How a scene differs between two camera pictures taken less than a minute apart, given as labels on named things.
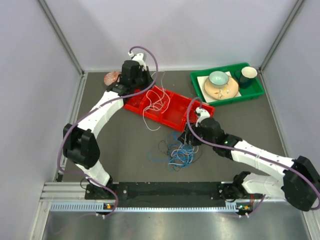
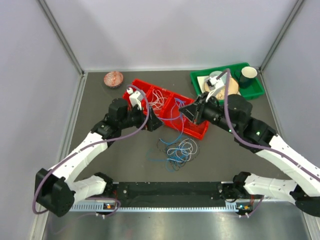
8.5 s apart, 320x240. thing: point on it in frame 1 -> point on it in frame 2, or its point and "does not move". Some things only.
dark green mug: (248, 73) does not move
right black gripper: (185, 138) -> (191, 110)
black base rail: (163, 194) does not move
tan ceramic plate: (223, 92) does not move
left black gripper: (145, 72) -> (153, 122)
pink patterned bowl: (111, 77) does not move
